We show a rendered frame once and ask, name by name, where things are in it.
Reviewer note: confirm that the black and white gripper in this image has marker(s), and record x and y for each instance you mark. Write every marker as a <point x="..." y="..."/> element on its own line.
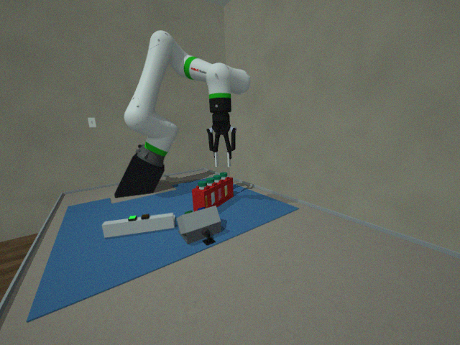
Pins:
<point x="221" y="126"/>

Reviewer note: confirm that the blue flat mat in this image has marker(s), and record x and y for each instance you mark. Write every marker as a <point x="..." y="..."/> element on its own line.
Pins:
<point x="83" y="263"/>

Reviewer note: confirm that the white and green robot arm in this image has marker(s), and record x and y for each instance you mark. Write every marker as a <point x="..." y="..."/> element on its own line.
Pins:
<point x="140" y="114"/>

